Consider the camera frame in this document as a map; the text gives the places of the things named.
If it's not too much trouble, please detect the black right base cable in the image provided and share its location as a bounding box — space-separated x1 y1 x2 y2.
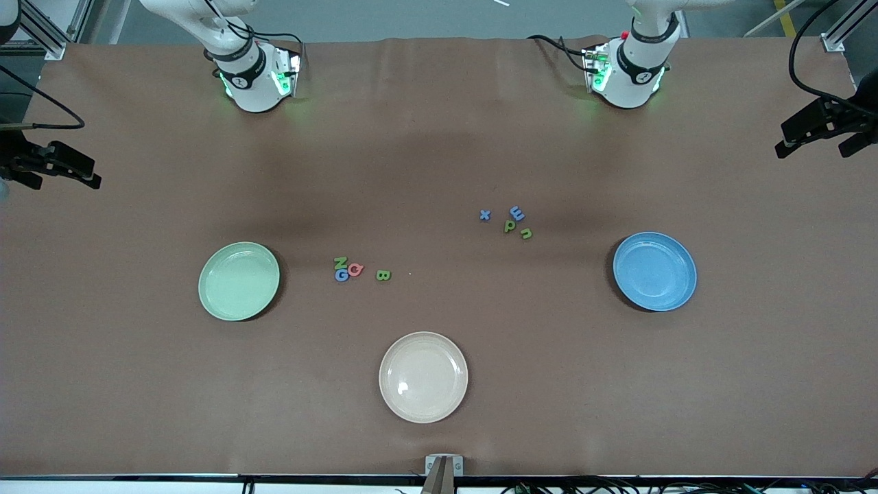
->
206 0 305 50

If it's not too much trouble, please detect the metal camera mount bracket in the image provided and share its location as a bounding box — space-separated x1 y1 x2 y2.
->
425 454 464 494

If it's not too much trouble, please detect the brown table mat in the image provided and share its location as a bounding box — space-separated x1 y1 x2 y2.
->
0 34 878 478

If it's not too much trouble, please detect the black left base cable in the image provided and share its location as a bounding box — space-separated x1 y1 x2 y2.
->
527 34 592 73

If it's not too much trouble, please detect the aluminium frame profile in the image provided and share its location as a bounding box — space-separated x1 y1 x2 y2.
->
820 0 878 53
17 0 93 61

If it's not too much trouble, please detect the green plate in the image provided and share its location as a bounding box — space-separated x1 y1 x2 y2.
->
198 242 281 322

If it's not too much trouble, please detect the black base cable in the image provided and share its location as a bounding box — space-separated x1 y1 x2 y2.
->
527 34 592 73
206 0 305 50

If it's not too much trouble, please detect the beige plate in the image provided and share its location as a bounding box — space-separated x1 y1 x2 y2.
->
379 331 469 424

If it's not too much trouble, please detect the blue plate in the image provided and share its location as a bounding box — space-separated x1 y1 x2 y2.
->
613 232 698 312

